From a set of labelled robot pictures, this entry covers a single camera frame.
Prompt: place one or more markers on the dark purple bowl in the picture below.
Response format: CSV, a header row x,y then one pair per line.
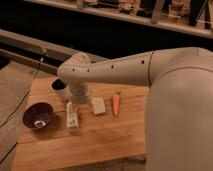
x,y
38,115

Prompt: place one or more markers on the white tube bottle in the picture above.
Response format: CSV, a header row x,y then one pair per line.
x,y
72,117

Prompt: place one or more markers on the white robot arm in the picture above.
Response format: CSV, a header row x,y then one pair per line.
x,y
179,108

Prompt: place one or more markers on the orange pepper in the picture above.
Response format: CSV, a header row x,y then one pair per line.
x,y
116,102

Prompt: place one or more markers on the wooden shelf ledge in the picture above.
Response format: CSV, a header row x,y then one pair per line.
x,y
126,11

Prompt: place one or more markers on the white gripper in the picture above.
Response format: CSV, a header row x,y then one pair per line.
x,y
79,93

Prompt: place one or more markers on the beige sponge block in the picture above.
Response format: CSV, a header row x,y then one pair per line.
x,y
98,105

